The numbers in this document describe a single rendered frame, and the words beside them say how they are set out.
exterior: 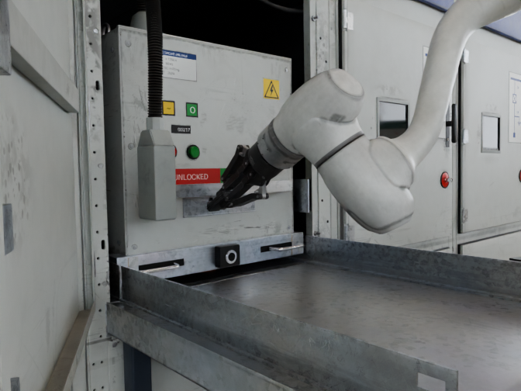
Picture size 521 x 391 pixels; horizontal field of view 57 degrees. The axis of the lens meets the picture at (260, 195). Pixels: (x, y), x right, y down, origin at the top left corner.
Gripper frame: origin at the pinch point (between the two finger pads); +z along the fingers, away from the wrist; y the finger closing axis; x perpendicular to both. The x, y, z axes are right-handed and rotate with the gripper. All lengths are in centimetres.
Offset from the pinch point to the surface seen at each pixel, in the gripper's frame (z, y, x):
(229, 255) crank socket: 9.2, 9.8, 4.4
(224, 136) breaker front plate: -1.2, -16.3, 6.7
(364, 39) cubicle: -21, -38, 53
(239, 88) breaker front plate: -7.2, -26.6, 11.5
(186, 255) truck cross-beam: 11.2, 7.6, -5.4
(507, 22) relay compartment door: -33, -59, 153
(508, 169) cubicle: -2, -5, 156
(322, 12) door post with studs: -22, -44, 38
